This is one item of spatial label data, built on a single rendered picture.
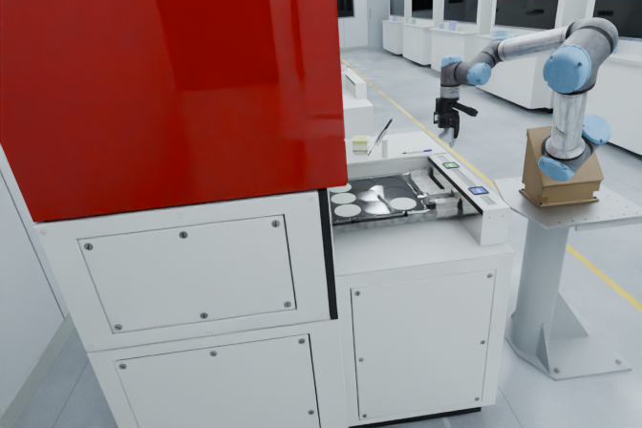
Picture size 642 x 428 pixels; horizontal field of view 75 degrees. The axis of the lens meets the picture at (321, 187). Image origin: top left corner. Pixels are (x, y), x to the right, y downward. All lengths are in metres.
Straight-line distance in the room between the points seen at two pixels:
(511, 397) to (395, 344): 0.73
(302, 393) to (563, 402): 1.23
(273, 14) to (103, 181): 0.53
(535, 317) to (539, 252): 0.35
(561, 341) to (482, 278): 0.99
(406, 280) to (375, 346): 0.29
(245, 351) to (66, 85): 0.81
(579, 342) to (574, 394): 0.32
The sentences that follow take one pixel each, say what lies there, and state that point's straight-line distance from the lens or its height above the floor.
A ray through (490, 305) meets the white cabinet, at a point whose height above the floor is 0.61.
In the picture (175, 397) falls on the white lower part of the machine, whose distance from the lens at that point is 1.44.
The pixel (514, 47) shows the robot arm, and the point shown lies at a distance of 1.62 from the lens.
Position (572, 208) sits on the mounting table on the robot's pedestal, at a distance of 1.90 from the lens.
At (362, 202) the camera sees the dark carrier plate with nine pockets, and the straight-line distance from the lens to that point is 1.65.
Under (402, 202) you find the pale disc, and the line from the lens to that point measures 1.65.
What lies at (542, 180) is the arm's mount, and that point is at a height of 0.94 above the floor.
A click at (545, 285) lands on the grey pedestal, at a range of 2.11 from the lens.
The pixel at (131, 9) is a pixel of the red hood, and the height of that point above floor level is 1.66.
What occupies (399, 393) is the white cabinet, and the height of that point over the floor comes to 0.23.
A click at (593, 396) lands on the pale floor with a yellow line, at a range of 2.31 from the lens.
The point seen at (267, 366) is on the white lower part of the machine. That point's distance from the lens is 1.33.
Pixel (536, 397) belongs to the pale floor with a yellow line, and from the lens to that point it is 2.22.
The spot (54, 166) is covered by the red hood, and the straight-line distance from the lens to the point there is 1.09.
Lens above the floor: 1.64
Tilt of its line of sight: 24 degrees down
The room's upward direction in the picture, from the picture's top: 5 degrees counter-clockwise
